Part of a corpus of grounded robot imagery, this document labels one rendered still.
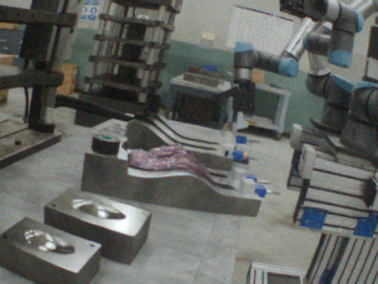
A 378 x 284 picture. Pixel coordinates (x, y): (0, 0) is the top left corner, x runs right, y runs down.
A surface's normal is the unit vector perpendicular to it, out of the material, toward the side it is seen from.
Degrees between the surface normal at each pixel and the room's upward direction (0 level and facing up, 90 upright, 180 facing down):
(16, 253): 90
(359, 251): 90
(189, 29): 90
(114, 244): 90
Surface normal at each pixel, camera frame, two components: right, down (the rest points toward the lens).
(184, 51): -0.09, 0.19
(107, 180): 0.14, 0.23
